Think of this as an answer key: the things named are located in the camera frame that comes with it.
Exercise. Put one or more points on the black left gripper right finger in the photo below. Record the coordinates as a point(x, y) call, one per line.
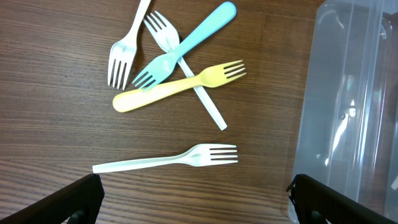
point(316, 203)

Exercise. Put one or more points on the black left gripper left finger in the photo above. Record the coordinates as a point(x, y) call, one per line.
point(77, 203)

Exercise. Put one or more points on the white fork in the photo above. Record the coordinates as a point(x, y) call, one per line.
point(198, 156)
point(167, 38)
point(122, 52)

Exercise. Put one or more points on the light blue plastic fork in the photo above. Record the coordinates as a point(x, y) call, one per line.
point(162, 66)

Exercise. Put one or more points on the left clear plastic container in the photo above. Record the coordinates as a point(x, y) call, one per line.
point(348, 130)

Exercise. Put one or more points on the yellow plastic fork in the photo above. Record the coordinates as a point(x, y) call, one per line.
point(210, 77)

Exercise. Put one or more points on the white fork under blue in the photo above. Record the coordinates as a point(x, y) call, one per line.
point(167, 38)

